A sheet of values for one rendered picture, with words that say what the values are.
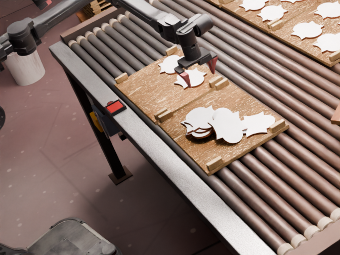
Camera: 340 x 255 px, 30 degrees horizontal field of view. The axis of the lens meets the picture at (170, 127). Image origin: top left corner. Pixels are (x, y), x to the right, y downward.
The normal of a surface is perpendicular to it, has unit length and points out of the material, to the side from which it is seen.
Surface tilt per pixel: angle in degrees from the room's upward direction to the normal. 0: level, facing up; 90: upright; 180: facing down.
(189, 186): 0
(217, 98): 0
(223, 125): 34
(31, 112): 0
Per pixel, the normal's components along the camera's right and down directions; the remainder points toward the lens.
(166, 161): -0.29, -0.76
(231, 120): 0.11, -0.45
